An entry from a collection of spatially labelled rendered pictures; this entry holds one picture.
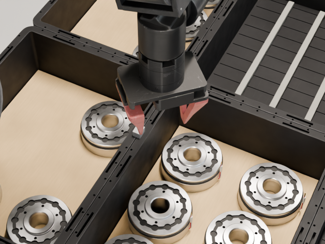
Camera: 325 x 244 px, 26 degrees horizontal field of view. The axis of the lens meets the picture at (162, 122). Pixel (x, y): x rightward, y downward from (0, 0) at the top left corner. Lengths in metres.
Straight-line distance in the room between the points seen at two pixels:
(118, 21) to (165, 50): 0.63
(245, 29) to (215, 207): 0.43
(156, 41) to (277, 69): 0.58
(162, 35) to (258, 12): 0.69
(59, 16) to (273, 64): 0.42
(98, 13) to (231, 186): 0.49
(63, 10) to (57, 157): 0.31
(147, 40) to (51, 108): 0.51
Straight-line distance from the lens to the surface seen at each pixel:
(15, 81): 1.31
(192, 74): 0.90
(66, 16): 1.40
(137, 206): 1.12
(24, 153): 1.24
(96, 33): 1.42
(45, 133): 1.26
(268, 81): 1.34
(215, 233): 1.10
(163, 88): 0.87
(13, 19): 1.67
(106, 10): 1.47
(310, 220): 1.05
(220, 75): 1.34
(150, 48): 0.82
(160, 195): 1.13
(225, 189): 1.18
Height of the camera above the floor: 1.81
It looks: 51 degrees down
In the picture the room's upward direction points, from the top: straight up
